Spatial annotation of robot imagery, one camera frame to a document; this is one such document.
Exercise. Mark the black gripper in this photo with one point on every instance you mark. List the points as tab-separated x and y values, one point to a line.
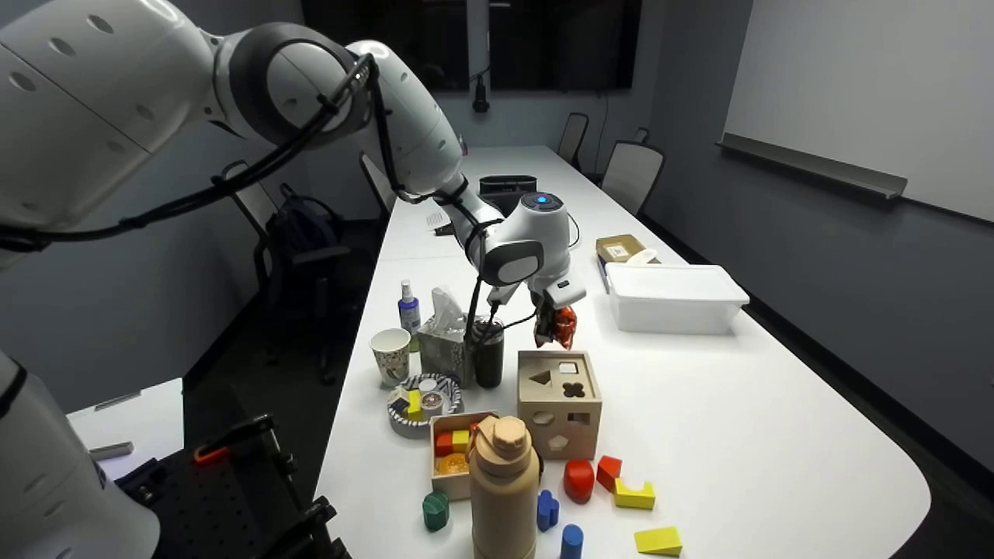
549	307

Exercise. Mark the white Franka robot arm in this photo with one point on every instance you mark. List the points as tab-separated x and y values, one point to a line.
105	94

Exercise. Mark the black cup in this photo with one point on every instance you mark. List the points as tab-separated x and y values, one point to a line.
485	361

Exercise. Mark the wooden shape sorter box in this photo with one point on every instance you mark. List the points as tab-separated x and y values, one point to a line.
561	409

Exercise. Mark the grey tissue box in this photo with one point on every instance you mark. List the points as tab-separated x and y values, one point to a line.
446	345

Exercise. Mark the flat cardboard box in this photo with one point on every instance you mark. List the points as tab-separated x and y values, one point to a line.
620	250

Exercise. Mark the patterned plate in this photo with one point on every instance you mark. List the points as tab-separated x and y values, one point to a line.
440	406

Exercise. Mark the white plastic bin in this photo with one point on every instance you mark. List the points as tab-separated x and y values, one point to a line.
671	300

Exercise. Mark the yellow tray block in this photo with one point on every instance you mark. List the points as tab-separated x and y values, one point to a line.
463	439

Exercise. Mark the blue spray bottle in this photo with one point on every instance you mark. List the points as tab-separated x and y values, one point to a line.
409	312

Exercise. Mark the yellow toy food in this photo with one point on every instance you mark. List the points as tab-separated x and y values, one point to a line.
413	402

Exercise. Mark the orange tray block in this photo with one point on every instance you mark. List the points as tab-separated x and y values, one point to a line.
446	445

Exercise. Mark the red block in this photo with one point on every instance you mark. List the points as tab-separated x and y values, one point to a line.
578	483
611	469

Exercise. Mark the patterned paper cup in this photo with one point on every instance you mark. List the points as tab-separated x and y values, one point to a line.
392	359

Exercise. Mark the tan wooden bottle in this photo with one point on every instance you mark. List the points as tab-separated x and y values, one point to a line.
504	497

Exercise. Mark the blue block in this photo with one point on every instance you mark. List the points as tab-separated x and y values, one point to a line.
573	542
549	509

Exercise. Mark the wooden block tray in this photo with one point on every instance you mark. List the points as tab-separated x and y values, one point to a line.
454	484

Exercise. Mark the grey conference chair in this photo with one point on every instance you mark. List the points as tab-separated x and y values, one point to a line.
573	134
631	172

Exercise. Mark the green block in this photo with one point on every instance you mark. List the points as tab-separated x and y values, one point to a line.
435	509

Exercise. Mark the black office chair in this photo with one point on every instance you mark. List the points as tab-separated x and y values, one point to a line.
300	250

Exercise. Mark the black orange clamp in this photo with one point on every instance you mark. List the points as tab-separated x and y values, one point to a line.
233	439

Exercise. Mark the whiteboard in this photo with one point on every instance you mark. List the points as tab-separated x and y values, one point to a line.
872	83

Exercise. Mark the white side table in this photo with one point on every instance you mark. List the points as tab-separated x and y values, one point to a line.
128	422

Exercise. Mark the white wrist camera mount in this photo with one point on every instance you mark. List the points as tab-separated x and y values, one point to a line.
567	293

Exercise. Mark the black wall screen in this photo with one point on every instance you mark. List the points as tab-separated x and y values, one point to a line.
561	41

